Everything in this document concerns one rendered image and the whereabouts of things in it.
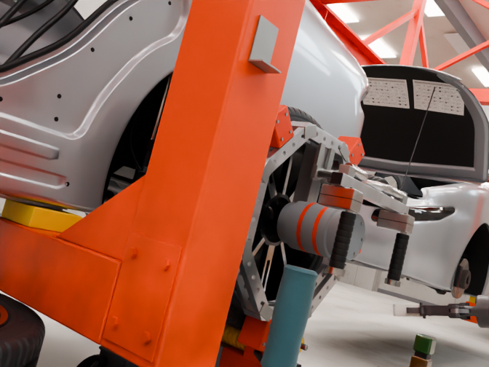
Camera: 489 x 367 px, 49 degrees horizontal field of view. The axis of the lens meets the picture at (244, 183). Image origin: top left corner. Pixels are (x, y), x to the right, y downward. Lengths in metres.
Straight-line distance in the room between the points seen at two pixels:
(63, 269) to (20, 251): 0.18
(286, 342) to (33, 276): 0.60
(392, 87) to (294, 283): 3.71
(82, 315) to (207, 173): 0.39
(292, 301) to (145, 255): 0.47
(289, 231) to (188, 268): 0.57
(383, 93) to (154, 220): 4.12
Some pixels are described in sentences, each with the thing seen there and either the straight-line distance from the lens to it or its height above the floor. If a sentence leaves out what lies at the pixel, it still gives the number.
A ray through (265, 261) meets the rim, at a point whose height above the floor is 0.73.
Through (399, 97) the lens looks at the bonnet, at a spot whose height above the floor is 2.25.
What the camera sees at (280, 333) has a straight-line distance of 1.36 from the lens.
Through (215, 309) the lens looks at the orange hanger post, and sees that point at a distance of 1.04.
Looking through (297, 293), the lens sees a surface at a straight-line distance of 1.35.
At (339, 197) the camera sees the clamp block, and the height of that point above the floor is 0.92.
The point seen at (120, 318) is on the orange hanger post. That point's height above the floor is 0.58.
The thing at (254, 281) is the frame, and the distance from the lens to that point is 1.38.
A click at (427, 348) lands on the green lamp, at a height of 0.64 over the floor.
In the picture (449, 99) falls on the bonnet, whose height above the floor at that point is 2.24.
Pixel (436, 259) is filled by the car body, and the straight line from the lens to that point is 4.08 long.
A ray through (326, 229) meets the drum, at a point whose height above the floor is 0.85.
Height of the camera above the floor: 0.79
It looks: 5 degrees up
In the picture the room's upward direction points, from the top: 14 degrees clockwise
